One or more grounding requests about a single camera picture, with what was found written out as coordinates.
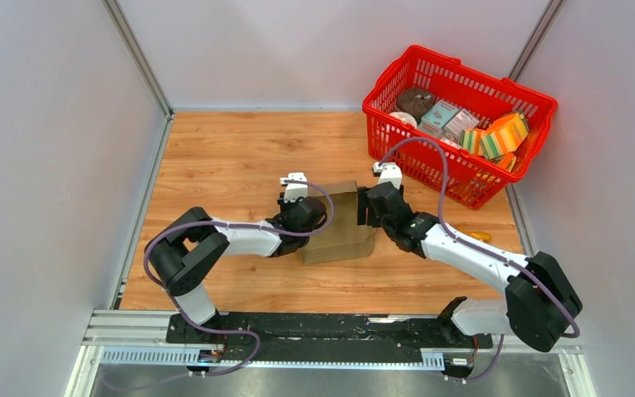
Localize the brown cardboard paper box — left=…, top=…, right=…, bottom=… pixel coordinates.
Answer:
left=297, top=180, right=375, bottom=265

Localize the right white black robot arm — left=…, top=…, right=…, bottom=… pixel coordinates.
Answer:
left=357, top=182, right=583, bottom=352

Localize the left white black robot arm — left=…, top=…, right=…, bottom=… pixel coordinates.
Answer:
left=144, top=198, right=331, bottom=343

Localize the teal small box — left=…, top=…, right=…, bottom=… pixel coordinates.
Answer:
left=418, top=99, right=459, bottom=129

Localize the grey white small box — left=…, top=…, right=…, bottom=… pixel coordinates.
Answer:
left=443, top=109, right=480, bottom=142

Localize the orange green striped box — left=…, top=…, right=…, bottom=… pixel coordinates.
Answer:
left=480, top=112, right=529, bottom=160

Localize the white round container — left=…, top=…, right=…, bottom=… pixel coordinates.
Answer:
left=389, top=111, right=418, bottom=129

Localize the yellow small object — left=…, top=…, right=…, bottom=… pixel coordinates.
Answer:
left=458, top=227, right=492, bottom=243

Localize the brown round packaged item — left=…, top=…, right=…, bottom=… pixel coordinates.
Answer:
left=395, top=87, right=435, bottom=123

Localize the green orange striped pack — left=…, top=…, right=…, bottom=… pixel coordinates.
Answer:
left=458, top=128, right=486, bottom=156

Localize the red plastic basket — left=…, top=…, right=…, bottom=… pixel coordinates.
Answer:
left=362, top=45, right=557, bottom=209

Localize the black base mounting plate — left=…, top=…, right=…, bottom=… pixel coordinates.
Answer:
left=165, top=312, right=493, bottom=363

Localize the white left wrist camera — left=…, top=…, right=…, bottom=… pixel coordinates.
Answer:
left=279, top=172, right=308, bottom=203

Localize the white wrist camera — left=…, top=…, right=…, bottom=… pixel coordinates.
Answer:
left=372, top=162, right=403, bottom=189
left=279, top=172, right=308, bottom=203

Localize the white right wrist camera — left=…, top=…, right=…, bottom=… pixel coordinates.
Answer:
left=372, top=162, right=403, bottom=189

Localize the right aluminium corner post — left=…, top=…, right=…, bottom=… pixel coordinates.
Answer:
left=508, top=0, right=566, bottom=81

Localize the aluminium frame corner post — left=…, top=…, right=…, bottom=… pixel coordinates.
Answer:
left=102, top=0, right=174, bottom=120

